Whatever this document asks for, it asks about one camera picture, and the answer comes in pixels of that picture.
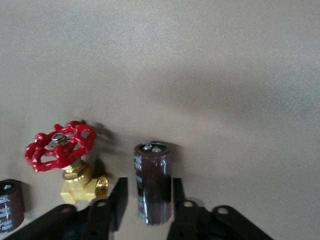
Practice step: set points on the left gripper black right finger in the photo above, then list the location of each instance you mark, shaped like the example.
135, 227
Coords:
195, 225

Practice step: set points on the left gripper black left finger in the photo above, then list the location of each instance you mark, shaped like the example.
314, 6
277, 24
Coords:
95, 222

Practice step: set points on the long dark brown capacitor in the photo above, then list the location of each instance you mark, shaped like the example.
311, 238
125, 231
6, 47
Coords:
152, 180

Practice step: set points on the short dark brown capacitor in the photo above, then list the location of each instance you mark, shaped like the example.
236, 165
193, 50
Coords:
11, 205

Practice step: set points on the brass valve red handwheel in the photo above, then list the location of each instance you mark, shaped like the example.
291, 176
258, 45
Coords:
75, 185

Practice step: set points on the brown table mat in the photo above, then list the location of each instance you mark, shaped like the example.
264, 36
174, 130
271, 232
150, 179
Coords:
200, 62

